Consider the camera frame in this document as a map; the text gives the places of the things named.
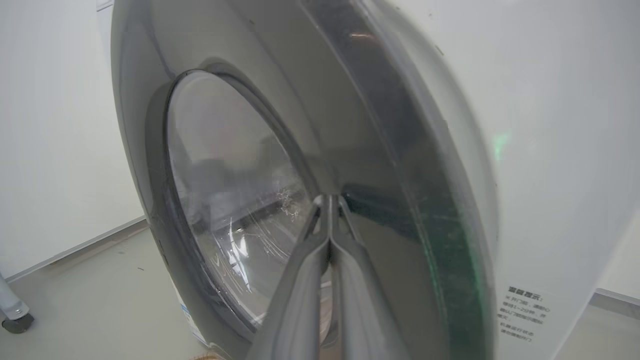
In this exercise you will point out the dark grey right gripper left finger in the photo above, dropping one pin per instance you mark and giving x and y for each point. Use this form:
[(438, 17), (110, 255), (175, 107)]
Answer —
[(295, 310)]

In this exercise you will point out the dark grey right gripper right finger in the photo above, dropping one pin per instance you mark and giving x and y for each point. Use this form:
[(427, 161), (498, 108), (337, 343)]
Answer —
[(360, 315)]

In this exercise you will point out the dark round washing machine door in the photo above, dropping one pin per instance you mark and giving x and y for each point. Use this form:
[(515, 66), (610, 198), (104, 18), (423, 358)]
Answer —
[(240, 175)]

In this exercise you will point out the white front-loading washing machine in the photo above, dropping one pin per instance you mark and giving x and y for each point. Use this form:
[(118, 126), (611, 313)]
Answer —
[(550, 150)]

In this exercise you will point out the blue white energy label sticker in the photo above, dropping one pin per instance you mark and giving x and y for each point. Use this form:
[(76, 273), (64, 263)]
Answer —
[(186, 315)]

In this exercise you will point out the printed Chinese text notice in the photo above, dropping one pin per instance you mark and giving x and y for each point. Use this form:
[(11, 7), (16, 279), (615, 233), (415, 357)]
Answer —
[(522, 315)]

